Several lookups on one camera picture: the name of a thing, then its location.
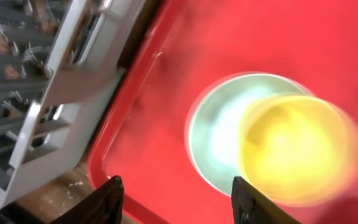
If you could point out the light blue small bowl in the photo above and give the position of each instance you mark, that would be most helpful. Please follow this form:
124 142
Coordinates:
212 127

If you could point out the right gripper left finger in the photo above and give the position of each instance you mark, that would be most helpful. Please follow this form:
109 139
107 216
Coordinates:
103 206

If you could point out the yellow plastic cup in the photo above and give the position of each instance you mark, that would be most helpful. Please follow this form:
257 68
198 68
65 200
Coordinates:
297 150

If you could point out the red plastic tray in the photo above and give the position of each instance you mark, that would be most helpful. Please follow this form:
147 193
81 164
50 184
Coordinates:
191 45

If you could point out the grey dishwasher rack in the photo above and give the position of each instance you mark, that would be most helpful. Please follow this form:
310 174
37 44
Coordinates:
58 71

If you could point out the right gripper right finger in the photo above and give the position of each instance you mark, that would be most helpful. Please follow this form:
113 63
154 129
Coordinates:
252 207

